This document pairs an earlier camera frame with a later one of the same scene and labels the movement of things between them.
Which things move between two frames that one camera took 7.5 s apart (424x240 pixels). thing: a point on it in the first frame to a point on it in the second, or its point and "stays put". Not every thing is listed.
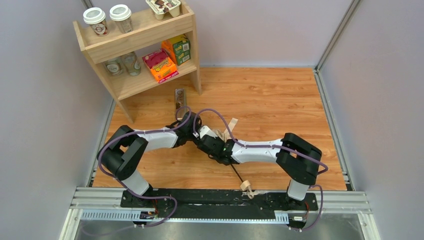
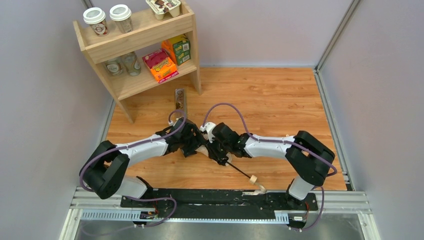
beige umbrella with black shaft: x=224 y=135 to x=253 y=178
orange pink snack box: x=161 y=67 stays put
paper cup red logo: x=95 y=17 stays put
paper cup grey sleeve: x=121 y=13 stays put
